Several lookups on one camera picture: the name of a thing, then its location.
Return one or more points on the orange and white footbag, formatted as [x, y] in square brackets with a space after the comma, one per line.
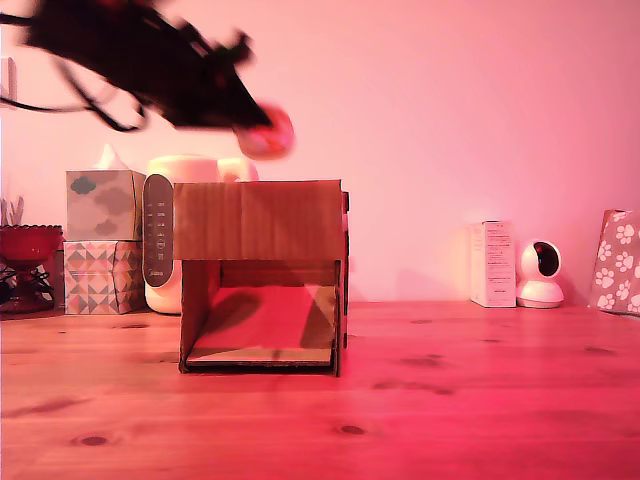
[270, 137]

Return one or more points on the cardboard dice tower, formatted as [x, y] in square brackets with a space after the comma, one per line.
[260, 220]

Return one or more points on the white appliance with dark panel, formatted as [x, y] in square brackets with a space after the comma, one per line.
[190, 170]

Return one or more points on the white tissue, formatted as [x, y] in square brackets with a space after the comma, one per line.
[110, 160]

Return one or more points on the cloud print tissue box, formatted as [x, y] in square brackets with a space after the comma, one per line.
[100, 205]

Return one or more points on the triangle pattern tissue box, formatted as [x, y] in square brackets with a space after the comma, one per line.
[100, 280]

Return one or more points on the dried plant sprigs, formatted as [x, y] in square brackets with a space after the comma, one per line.
[12, 212]

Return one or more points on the red glass footed bowl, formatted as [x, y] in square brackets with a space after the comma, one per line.
[30, 245]

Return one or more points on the white printed carton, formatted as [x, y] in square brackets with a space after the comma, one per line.
[495, 265]

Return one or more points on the paw print bag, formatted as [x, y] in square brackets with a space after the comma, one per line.
[617, 265]

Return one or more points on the white wall switch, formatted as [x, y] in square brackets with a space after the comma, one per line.
[7, 80]

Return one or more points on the small white round camera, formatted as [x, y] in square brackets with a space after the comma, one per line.
[540, 295]

